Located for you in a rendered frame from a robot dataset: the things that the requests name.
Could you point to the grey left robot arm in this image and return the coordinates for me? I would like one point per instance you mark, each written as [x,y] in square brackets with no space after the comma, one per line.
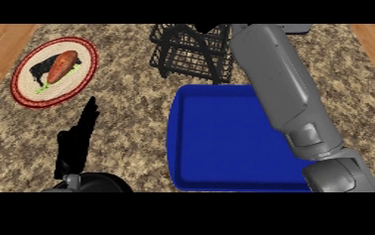
[98,184]

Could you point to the red-rimmed cream plate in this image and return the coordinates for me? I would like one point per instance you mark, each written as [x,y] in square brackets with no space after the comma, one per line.
[27,90]

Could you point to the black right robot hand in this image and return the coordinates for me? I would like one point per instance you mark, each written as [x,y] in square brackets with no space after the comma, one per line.
[207,27]

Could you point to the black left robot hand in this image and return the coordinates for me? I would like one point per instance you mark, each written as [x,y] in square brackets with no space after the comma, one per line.
[73,146]

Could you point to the blue rectangular tray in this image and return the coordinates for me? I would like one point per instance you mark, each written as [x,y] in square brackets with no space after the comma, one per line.
[220,136]

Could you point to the grey flat appliance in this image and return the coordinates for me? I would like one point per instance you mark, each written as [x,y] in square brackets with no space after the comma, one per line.
[297,29]

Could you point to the orange sweet potato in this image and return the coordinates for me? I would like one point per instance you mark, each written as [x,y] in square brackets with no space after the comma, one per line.
[62,65]

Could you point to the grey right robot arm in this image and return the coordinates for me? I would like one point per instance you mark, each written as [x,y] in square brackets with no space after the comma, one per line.
[281,80]

